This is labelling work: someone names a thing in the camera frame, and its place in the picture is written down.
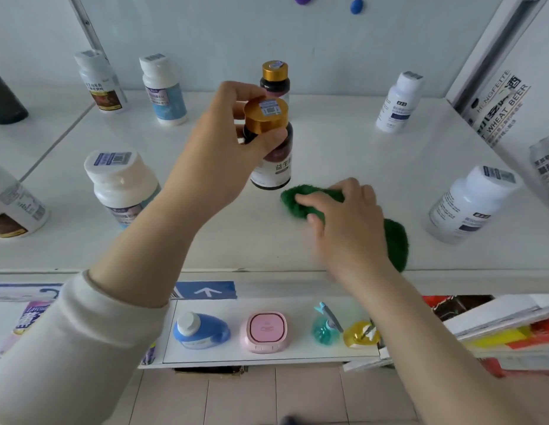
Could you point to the white bottle navy label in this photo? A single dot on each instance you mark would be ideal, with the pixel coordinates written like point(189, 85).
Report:
point(398, 106)
point(469, 208)

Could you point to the white printed carton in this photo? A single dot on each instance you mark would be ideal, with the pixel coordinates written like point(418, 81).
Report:
point(513, 110)

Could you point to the blue wall knob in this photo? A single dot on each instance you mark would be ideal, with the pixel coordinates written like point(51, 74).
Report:
point(356, 6)

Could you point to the person's left hand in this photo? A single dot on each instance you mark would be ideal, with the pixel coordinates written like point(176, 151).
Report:
point(208, 172)

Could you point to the black bottle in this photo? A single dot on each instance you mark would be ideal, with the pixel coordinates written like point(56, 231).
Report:
point(6, 101)

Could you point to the pile of red snack packets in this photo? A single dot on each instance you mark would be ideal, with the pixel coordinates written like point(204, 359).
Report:
point(456, 305)

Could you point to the purple detergent bag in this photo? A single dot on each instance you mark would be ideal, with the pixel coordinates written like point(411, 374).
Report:
point(31, 316)

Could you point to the pink plastic case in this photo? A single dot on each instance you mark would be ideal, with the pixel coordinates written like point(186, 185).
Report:
point(264, 331)

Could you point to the blue detergent container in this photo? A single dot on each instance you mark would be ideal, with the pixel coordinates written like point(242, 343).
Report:
point(203, 334)

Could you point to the green cleaning cloth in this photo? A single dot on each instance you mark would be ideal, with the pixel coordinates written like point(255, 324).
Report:
point(396, 243)

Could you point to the person's right forearm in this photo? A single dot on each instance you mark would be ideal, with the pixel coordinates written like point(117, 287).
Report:
point(425, 349)

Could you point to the white arm sleeve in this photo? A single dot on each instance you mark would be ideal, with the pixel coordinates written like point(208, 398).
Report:
point(71, 358)

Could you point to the gold cap dark bottle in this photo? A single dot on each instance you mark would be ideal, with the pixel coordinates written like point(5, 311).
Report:
point(275, 77)
point(276, 168)

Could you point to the white bottle brown label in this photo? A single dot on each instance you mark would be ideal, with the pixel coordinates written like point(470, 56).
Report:
point(102, 88)
point(15, 208)

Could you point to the yellow snack bag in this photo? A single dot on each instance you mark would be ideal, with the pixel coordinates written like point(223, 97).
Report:
point(500, 338)

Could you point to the teal spray bottle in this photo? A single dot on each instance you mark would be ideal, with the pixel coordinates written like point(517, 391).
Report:
point(323, 331)

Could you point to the white bottle light blue label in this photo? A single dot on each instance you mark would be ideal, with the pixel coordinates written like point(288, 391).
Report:
point(119, 185)
point(166, 97)

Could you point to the person's right hand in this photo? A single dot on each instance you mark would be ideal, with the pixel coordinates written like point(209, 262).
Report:
point(354, 234)

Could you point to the yellow pump bottle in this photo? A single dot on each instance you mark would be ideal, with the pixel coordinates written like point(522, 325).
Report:
point(356, 338)

